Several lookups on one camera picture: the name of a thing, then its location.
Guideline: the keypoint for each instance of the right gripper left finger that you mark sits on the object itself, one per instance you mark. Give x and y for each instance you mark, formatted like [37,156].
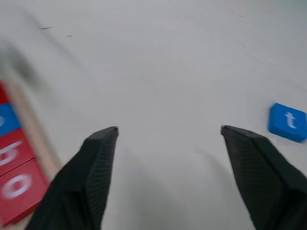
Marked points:
[79,182]

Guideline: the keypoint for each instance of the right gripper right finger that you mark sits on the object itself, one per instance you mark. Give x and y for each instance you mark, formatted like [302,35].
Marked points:
[268,182]

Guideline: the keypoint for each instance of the red letter tile o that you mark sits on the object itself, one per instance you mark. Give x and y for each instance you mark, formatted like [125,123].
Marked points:
[26,194]

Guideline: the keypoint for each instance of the red letter tile b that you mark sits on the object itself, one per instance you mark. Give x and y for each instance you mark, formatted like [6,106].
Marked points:
[14,151]

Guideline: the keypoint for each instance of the wooden letter tray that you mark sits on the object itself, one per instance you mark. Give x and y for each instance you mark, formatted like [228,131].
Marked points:
[36,134]

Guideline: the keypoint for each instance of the blue letter tile o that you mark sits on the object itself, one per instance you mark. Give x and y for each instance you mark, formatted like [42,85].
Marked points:
[9,119]

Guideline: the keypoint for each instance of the red letter tile r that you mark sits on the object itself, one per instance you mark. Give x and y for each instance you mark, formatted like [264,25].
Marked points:
[3,94]

